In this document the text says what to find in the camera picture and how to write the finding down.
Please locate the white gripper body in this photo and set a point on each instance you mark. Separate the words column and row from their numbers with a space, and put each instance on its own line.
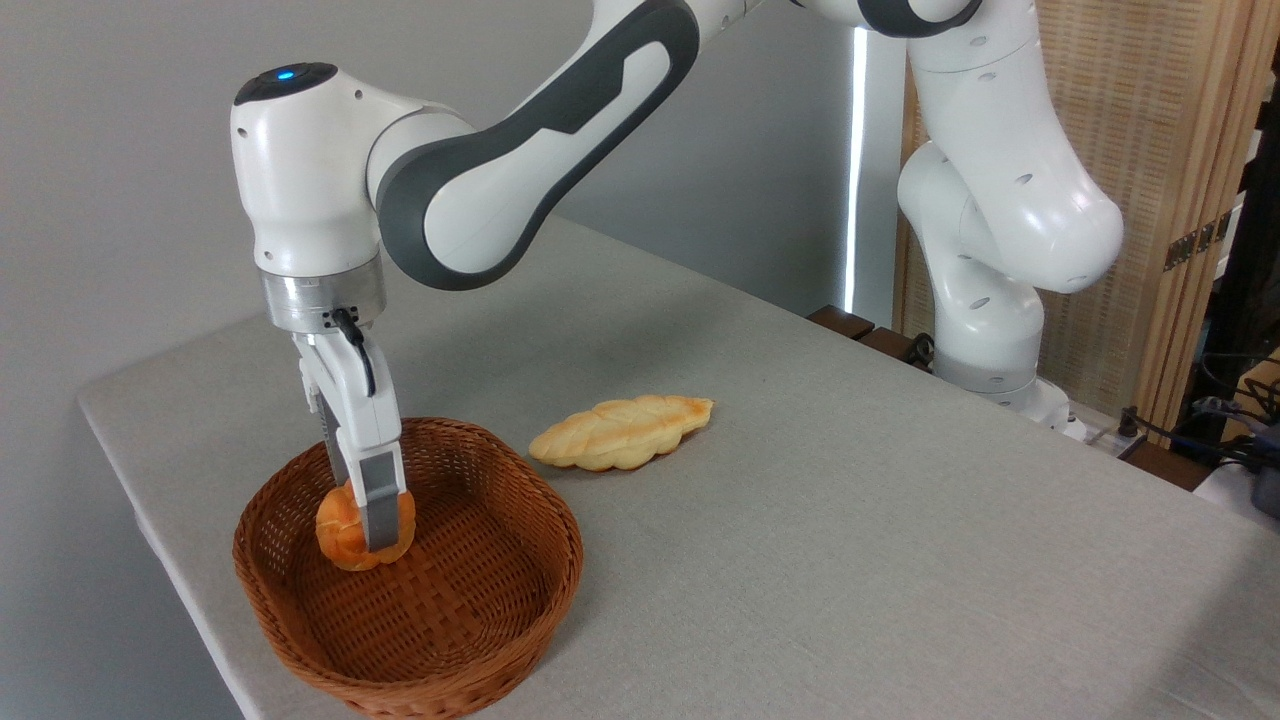
column 350, row 405

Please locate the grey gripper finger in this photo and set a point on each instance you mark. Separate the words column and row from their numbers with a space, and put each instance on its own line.
column 330, row 440
column 378, row 500

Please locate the round orange knotted bread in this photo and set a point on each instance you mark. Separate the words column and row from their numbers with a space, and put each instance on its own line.
column 340, row 530

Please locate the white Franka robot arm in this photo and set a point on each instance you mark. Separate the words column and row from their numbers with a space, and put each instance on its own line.
column 300, row 170

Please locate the long pale braided bread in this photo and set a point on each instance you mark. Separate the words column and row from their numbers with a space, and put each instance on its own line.
column 620, row 432

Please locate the brown wicker basket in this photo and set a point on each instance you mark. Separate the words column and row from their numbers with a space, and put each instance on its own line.
column 440, row 610

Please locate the grey tablecloth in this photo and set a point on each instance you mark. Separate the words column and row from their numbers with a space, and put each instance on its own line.
column 850, row 520

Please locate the brass screen hinge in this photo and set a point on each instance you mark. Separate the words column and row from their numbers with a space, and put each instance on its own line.
column 1196, row 240

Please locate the blue grey device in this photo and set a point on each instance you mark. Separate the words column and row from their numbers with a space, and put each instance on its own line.
column 1268, row 480

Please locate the black metal stand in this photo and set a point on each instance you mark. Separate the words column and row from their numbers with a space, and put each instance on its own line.
column 1245, row 280

